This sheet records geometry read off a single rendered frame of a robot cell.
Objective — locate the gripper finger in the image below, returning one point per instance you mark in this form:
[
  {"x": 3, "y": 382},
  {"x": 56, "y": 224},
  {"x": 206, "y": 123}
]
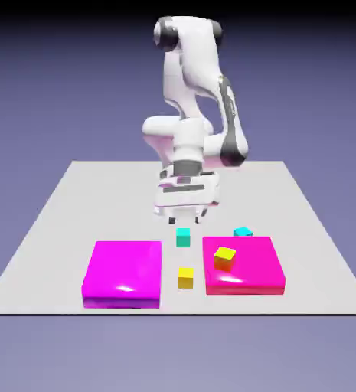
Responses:
[
  {"x": 201, "y": 215},
  {"x": 172, "y": 220}
]

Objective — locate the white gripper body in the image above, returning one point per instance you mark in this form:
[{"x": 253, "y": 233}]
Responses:
[{"x": 186, "y": 197}]

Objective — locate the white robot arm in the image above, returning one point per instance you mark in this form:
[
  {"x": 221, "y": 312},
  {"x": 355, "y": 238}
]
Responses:
[{"x": 196, "y": 61}]

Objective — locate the small teal cube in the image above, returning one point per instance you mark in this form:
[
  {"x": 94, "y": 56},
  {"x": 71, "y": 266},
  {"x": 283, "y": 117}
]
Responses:
[{"x": 183, "y": 239}]

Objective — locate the small cyan cube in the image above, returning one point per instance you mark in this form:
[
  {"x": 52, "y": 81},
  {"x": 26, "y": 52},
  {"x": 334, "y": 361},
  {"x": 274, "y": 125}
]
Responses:
[{"x": 242, "y": 231}]

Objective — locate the small yellow cube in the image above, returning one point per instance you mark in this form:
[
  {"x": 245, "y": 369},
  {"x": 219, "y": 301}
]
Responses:
[
  {"x": 224, "y": 258},
  {"x": 186, "y": 278}
]

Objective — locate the large magenta box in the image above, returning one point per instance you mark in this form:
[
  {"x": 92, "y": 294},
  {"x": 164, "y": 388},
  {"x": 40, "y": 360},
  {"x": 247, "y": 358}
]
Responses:
[{"x": 122, "y": 272}]

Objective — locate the large pink box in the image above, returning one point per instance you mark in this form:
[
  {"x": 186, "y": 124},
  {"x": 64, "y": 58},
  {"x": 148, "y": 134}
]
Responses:
[{"x": 251, "y": 269}]

